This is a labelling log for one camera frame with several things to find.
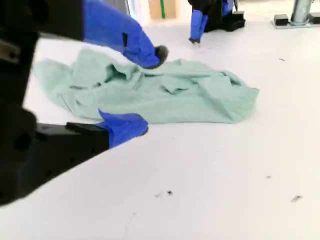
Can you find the light green t-shirt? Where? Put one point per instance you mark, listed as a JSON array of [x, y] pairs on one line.
[[175, 97]]

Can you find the brown cardboard box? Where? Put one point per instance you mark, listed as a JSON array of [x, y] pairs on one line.
[[170, 8]]

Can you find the green stick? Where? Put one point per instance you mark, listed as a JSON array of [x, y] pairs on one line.
[[163, 8]]

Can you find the black clamp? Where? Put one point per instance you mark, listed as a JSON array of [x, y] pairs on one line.
[[315, 18], [282, 19]]

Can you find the steel post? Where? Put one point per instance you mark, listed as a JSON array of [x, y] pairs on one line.
[[301, 11]]

